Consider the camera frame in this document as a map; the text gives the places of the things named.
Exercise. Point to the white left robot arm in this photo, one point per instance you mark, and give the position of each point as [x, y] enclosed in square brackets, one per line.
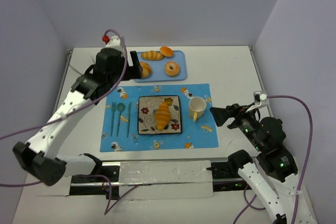
[39, 155]

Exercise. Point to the blue cartoon placemat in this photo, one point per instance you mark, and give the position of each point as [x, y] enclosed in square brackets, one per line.
[199, 134]

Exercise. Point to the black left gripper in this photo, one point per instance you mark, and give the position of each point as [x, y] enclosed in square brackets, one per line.
[132, 64]

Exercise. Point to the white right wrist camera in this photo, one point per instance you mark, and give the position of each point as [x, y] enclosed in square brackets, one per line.
[260, 101]

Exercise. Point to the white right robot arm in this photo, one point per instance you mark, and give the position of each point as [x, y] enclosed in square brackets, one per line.
[273, 175]

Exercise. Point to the long striped croissant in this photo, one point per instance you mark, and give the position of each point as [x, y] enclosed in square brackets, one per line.
[162, 116]

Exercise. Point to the sugared orange donut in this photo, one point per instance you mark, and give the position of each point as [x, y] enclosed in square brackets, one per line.
[172, 69]

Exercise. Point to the blue plastic tray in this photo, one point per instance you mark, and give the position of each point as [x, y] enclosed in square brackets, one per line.
[158, 68]

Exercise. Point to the teal plastic fork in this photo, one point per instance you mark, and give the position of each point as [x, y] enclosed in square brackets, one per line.
[113, 110]

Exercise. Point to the teal plastic knife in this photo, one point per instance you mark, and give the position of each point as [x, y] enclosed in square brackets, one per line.
[129, 118]

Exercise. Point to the yellow mug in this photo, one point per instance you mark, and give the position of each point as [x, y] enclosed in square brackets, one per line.
[197, 106]

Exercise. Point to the square floral plate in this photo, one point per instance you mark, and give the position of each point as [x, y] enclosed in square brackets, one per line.
[148, 106]

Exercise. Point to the round orange bun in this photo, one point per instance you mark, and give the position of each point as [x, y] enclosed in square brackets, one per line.
[166, 51]

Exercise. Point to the metal rail with white cover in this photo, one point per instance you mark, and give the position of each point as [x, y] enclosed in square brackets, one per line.
[158, 180]

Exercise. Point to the upper striped croissant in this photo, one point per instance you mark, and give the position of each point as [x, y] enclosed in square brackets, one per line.
[152, 55]

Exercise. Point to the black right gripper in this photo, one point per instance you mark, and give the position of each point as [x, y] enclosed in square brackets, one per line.
[234, 115]

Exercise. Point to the teal plastic spoon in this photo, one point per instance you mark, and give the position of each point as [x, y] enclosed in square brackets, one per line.
[120, 109]

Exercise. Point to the round twisted bread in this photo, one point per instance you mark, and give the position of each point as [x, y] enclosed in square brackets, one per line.
[146, 70]

